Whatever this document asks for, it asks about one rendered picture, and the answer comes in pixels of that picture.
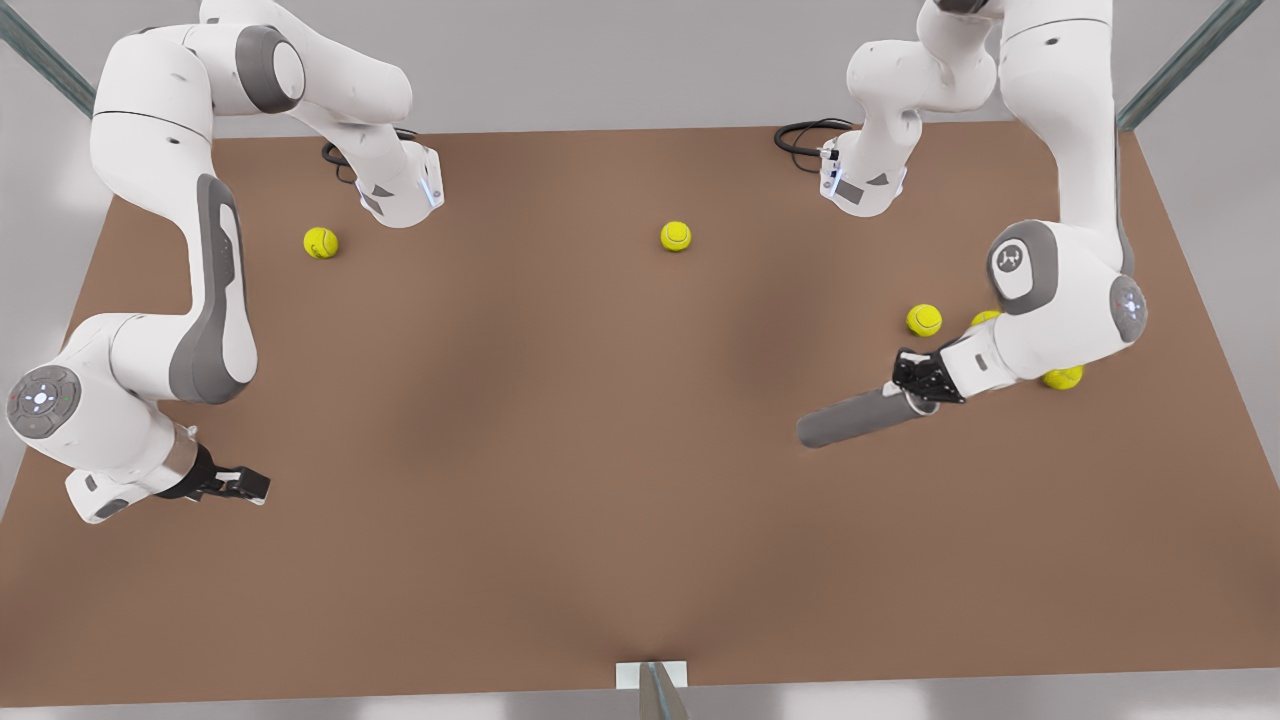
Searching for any black cable loop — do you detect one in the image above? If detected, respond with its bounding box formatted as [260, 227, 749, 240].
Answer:
[321, 127, 421, 186]
[773, 118, 857, 174]

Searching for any silver frame post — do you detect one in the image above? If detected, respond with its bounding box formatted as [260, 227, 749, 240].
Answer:
[0, 0, 98, 119]
[615, 660, 690, 720]
[1117, 0, 1266, 132]

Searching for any grey tennis tube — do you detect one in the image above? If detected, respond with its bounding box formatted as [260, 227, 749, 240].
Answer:
[796, 385, 941, 450]

